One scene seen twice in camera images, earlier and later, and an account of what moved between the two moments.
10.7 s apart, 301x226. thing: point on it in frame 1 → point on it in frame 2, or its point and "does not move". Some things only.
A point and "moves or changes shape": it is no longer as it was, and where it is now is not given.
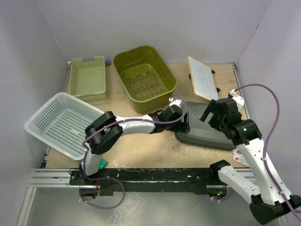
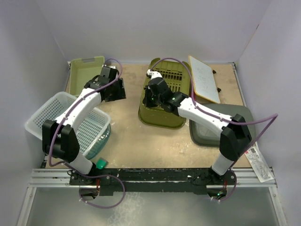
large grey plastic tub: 201,133 moves or changes shape
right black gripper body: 223,124 → 151,100
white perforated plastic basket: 62,124 does not move
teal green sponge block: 102,164 does not move
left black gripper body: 175,126 → 117,92
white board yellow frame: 203,83 does not move
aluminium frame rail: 46,178 does not move
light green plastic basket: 87,78 does not move
